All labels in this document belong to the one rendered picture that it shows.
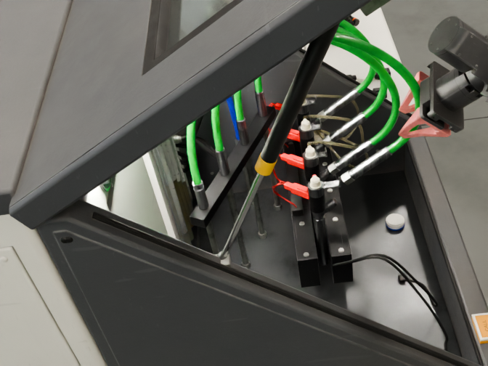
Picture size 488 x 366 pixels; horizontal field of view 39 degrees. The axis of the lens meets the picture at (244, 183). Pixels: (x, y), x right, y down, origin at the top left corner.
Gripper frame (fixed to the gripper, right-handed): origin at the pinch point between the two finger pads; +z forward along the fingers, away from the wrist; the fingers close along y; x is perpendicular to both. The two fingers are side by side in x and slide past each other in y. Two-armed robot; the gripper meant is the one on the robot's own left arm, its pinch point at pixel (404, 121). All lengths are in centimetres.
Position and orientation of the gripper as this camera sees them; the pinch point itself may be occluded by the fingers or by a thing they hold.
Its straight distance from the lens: 114.2
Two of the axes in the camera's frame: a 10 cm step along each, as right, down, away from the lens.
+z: -5.4, 3.8, 7.5
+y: -1.4, 8.4, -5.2
